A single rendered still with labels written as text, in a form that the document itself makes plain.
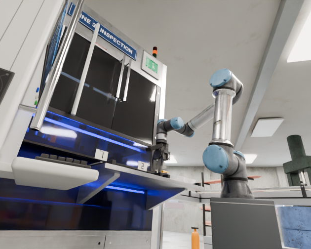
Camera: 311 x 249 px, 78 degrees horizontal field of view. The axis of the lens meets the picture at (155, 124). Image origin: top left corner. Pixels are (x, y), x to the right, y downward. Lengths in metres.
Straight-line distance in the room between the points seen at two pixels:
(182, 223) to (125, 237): 9.61
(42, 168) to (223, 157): 0.67
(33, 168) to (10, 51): 0.31
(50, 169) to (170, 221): 10.58
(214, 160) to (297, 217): 3.37
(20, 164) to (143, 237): 1.08
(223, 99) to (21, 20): 0.84
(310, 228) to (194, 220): 7.28
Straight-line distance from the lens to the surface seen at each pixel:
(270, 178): 11.42
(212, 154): 0.91
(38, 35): 0.70
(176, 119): 1.18
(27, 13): 0.75
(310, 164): 6.18
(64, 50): 0.70
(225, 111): 1.00
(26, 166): 0.54
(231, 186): 1.01
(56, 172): 0.54
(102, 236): 1.29
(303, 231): 4.19
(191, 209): 10.89
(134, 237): 1.42
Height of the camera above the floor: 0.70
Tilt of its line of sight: 25 degrees up
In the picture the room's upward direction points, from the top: 4 degrees clockwise
